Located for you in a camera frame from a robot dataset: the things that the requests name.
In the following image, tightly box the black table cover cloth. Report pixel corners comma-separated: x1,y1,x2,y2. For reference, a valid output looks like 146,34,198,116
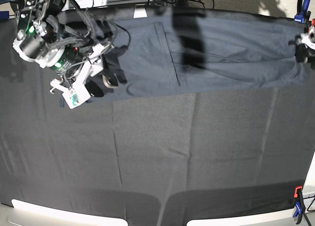
0,20,315,226

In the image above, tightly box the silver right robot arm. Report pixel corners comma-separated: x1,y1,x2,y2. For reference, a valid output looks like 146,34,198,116
13,0,127,109

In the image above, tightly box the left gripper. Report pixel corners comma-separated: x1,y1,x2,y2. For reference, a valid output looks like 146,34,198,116
295,19,315,63

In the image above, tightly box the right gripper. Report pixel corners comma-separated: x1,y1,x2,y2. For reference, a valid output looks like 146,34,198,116
50,44,127,109

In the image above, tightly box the orange blue clamp near right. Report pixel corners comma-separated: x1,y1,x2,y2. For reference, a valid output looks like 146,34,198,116
292,186,312,226

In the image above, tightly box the blue clamp far right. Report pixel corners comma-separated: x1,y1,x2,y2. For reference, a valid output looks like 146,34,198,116
294,0,311,24

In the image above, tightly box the dark navy t-shirt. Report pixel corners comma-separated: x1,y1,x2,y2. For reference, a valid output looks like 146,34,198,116
59,10,311,108

